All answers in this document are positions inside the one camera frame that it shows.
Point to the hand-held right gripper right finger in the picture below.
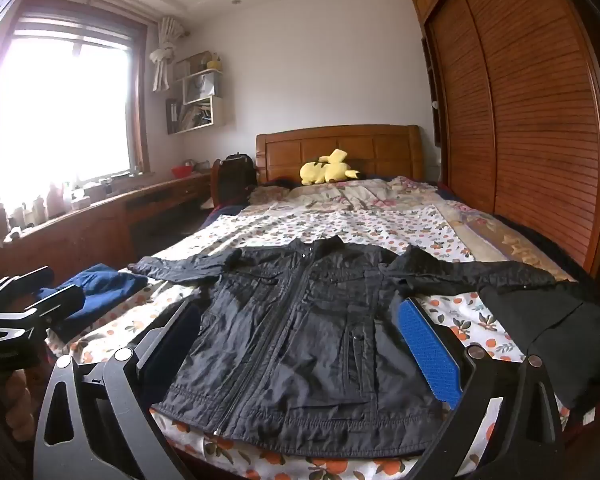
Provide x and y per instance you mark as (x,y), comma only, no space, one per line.
(427,350)

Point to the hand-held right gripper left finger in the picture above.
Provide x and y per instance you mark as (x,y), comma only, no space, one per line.
(172,340)

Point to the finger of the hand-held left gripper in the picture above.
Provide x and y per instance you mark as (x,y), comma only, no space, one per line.
(60,305)
(25,282)

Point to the black jacket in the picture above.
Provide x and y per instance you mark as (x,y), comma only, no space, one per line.
(290,335)

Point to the pile of black clothes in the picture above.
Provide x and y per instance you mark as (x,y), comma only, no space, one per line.
(570,330)

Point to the person's left hand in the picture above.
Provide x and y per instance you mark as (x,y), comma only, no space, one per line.
(12,397)

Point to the folded blue garment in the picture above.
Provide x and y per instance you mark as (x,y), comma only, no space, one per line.
(105,285)

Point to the wooden desk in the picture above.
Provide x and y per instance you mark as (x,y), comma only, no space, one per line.
(95,225)

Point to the pink bottle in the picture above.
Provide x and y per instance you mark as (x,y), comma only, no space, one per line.
(56,200)

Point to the tissue box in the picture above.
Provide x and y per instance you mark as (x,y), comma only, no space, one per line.
(80,203)

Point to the wooden bed with orange-print sheet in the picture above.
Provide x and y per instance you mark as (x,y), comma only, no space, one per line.
(380,230)

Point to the yellow patterned blanket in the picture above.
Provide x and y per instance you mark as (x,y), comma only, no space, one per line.
(510,245)

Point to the red bowl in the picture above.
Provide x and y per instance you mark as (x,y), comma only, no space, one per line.
(182,171)

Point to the floral quilt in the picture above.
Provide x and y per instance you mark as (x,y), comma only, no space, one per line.
(360,195)

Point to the black backpack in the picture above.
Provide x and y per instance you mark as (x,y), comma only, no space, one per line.
(235,180)

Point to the wooden framed window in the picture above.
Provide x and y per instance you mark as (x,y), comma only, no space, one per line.
(55,100)

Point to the yellow plush toy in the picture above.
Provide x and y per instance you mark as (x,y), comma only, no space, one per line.
(325,170)

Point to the wooden headboard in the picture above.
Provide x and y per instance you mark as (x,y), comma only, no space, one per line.
(380,147)

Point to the white paper bag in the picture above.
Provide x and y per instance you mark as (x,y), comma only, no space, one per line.
(204,85)

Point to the wooden slatted wardrobe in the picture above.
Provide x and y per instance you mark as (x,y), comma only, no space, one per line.
(530,110)

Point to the tied white curtain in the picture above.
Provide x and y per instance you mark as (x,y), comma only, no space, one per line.
(162,60)

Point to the small yellow figure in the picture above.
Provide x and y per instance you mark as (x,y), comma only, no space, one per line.
(213,63)

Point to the white wall shelf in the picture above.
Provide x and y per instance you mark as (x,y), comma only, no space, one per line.
(219,110)

